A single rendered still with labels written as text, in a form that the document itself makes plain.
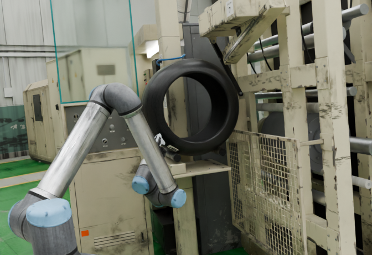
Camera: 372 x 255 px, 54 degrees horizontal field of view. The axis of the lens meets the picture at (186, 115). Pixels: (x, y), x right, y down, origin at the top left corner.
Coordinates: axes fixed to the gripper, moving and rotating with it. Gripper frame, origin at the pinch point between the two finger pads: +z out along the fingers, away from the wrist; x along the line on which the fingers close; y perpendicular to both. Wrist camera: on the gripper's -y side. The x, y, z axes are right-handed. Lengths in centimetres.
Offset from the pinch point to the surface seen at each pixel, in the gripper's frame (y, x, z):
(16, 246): 35, -219, -9
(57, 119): 27, -382, 256
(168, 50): -19, 1, 63
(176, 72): -16.2, 20.2, 25.8
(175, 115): 13.6, -12.6, 38.3
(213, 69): -1.7, 33.2, 37.0
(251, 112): 50, 21, 59
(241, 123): 49, 15, 50
